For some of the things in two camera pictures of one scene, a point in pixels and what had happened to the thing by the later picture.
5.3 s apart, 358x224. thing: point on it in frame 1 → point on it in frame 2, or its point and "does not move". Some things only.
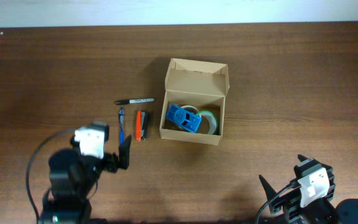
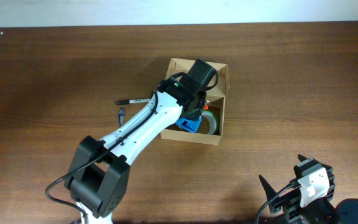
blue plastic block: (184, 118) does not move
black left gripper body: (112, 161) → (193, 112)
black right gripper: (286, 200) does not move
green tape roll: (212, 119) does not move
